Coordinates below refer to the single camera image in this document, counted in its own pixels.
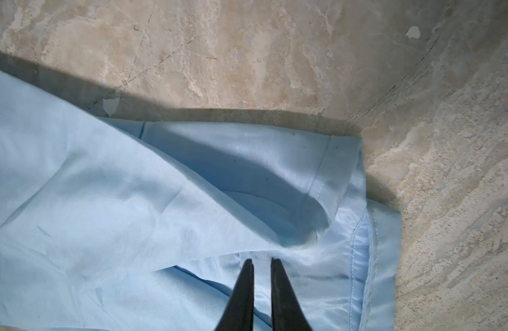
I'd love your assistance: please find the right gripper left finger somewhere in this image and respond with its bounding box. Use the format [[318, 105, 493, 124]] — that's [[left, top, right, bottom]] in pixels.
[[215, 259, 255, 331]]

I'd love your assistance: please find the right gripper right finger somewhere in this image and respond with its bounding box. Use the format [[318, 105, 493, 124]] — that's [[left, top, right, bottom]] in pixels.
[[271, 259, 312, 331]]

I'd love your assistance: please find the light blue long sleeve shirt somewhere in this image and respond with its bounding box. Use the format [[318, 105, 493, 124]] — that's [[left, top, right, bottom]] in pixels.
[[0, 71, 401, 330]]

